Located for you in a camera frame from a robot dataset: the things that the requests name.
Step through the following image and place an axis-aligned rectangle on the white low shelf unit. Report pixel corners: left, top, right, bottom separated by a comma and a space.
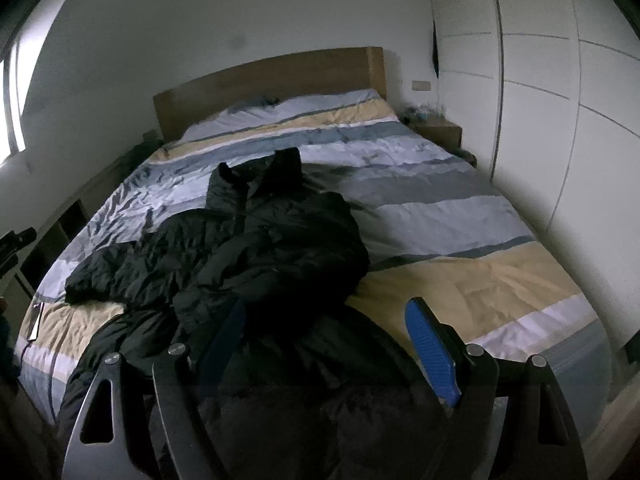
10, 141, 162, 311

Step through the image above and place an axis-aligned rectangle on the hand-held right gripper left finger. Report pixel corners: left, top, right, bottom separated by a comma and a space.
60, 300, 247, 480

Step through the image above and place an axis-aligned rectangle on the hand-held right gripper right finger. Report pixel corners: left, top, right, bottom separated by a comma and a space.
405, 297, 588, 480

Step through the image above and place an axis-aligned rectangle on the wooden nightstand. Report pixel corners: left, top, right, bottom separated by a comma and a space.
407, 117, 464, 155

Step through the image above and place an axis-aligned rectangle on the black puffer jacket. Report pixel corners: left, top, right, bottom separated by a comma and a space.
55, 147, 453, 480

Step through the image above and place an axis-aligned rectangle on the window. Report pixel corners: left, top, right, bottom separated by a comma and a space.
0, 40, 27, 162

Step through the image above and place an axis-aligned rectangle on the bed with striped duvet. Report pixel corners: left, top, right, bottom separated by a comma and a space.
15, 87, 613, 428

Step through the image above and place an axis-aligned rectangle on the small dark flat device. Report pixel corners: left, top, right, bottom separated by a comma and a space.
26, 302, 47, 342

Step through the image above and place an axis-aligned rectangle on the light blue pillow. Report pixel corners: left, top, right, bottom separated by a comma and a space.
181, 88, 382, 138

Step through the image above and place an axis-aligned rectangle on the wooden headboard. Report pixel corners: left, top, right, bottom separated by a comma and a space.
152, 47, 388, 142

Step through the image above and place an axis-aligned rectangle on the white wardrobe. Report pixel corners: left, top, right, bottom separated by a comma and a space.
424, 0, 640, 361

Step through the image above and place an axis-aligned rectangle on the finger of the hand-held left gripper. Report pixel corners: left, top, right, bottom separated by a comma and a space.
0, 227, 39, 277

